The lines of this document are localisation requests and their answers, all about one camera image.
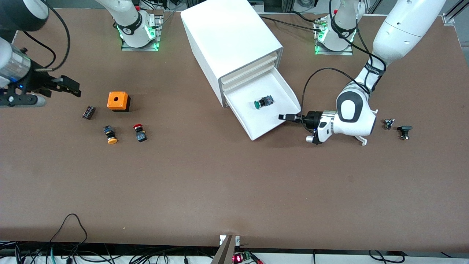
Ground white lowest drawer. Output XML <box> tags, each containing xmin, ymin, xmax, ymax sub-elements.
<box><xmin>224</xmin><ymin>67</ymin><xmax>302</xmax><ymax>142</ymax></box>

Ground green push button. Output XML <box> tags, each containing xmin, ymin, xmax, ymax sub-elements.
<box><xmin>254</xmin><ymin>95</ymin><xmax>274</xmax><ymax>110</ymax></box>

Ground white middle drawer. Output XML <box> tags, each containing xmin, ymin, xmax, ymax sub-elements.
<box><xmin>221</xmin><ymin>62</ymin><xmax>276</xmax><ymax>93</ymax></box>

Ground yellow push button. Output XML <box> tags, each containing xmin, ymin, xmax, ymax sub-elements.
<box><xmin>103</xmin><ymin>125</ymin><xmax>119</xmax><ymax>145</ymax></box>

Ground black push button part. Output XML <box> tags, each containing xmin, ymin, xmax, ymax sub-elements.
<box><xmin>397</xmin><ymin>125</ymin><xmax>413</xmax><ymax>141</ymax></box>

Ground red push button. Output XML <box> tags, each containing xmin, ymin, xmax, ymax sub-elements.
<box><xmin>133</xmin><ymin>124</ymin><xmax>148</xmax><ymax>143</ymax></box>

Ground white drawer cabinet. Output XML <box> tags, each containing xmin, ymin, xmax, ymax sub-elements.
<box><xmin>180</xmin><ymin>0</ymin><xmax>284</xmax><ymax>109</ymax></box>

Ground white curved plastic arc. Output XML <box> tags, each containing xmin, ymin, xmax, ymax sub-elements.
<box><xmin>353</xmin><ymin>109</ymin><xmax>379</xmax><ymax>147</ymax></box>

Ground orange box with hole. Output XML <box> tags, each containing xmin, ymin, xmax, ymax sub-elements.
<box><xmin>107</xmin><ymin>91</ymin><xmax>131</xmax><ymax>113</ymax></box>

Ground circuit board with red light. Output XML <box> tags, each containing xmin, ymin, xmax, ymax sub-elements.
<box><xmin>232</xmin><ymin>251</ymin><xmax>254</xmax><ymax>264</ymax></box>

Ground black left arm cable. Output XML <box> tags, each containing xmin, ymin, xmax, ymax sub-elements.
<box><xmin>301</xmin><ymin>0</ymin><xmax>387</xmax><ymax>133</ymax></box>

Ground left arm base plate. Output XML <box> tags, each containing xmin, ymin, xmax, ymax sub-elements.
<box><xmin>314</xmin><ymin>18</ymin><xmax>354</xmax><ymax>56</ymax></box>

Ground black cables across table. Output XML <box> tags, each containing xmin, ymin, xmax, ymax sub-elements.
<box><xmin>258</xmin><ymin>10</ymin><xmax>324</xmax><ymax>33</ymax></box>

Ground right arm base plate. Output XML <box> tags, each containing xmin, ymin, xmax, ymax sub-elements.
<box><xmin>121</xmin><ymin>14</ymin><xmax>164</xmax><ymax>52</ymax></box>

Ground thin black looped cable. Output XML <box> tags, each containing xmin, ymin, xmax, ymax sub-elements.
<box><xmin>49</xmin><ymin>213</ymin><xmax>89</xmax><ymax>254</ymax></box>

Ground black coiled cable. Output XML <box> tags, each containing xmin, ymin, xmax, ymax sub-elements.
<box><xmin>368</xmin><ymin>250</ymin><xmax>404</xmax><ymax>264</ymax></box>

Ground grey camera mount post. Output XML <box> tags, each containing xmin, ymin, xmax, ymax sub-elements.
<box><xmin>210</xmin><ymin>235</ymin><xmax>241</xmax><ymax>264</ymax></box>

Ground aluminium frame profile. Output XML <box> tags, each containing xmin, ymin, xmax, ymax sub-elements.
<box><xmin>441</xmin><ymin>0</ymin><xmax>469</xmax><ymax>26</ymax></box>

